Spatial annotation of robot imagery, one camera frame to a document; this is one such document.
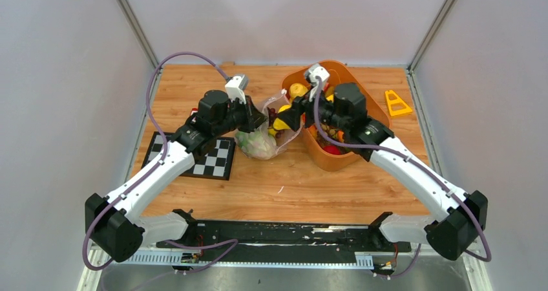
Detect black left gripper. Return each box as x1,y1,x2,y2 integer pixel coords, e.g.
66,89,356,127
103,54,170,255
214,94,269,137

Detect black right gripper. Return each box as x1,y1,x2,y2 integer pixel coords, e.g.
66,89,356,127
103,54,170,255
278,83,348,133

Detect yellow toy bell pepper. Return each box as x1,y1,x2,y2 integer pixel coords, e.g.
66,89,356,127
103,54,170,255
268,105,291,139

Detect dark toy grapes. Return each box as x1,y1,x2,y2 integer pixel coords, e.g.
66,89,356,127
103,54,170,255
267,107,278,127

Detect green toy lettuce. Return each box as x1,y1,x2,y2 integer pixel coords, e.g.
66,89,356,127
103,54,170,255
235,131,277,160

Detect clear zip top bag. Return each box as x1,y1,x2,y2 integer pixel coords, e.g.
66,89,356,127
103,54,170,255
256,89,302,156

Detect orange plastic basket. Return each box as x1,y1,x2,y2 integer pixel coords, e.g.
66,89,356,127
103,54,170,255
281,60,392,171

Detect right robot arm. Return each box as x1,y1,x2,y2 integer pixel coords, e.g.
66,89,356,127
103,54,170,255
276,83,492,262

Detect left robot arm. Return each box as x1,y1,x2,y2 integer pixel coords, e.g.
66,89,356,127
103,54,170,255
83,90,268,263

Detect red toy tomato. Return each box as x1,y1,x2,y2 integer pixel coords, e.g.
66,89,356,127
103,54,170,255
322,145,342,155

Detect black white checkerboard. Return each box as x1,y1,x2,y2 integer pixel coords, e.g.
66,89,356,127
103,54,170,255
141,131,236,180

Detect yellow triangular toy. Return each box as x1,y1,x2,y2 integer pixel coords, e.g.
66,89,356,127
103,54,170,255
384,90,413,118

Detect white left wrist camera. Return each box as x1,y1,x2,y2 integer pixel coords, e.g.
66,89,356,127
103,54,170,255
225,74,249,104

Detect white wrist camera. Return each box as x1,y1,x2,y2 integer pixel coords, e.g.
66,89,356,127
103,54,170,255
304,63,330,102
225,74,249,104

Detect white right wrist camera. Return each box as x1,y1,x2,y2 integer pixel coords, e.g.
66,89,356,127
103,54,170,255
304,63,330,102

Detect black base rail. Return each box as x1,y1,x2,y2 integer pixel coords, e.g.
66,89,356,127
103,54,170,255
176,218,411,265

